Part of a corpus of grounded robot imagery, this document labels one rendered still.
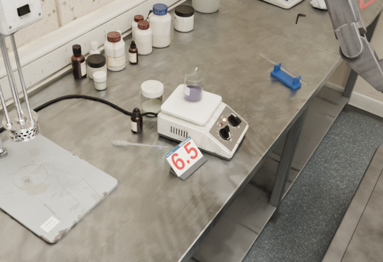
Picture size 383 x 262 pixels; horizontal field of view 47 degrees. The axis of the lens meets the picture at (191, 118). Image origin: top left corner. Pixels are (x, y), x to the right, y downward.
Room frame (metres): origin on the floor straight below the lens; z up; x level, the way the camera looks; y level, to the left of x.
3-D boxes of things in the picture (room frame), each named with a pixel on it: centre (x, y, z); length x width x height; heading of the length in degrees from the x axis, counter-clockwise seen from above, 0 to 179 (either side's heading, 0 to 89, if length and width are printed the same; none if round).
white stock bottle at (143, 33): (1.21, 0.17, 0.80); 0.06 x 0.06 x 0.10
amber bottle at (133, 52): (1.15, 0.19, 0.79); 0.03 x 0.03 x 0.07
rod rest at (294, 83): (1.11, -0.28, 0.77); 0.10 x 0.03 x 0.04; 40
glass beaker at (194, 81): (0.87, 0.00, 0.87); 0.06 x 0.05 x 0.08; 168
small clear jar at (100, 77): (1.00, 0.27, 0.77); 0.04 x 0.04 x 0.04
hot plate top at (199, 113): (0.85, 0.00, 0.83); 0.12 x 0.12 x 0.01; 68
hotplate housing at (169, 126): (0.84, -0.02, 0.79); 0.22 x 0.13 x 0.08; 68
